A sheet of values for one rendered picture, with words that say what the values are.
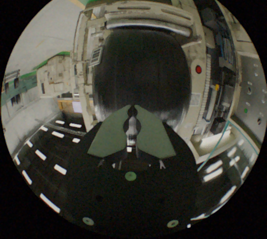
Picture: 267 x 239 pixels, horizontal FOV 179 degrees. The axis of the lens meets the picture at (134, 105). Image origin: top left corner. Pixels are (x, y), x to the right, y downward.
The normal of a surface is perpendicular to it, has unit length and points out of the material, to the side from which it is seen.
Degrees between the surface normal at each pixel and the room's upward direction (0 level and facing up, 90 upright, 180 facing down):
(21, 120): 90
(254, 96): 90
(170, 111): 89
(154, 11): 90
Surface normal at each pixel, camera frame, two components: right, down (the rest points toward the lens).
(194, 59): 0.00, 0.37
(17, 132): 1.00, 0.04
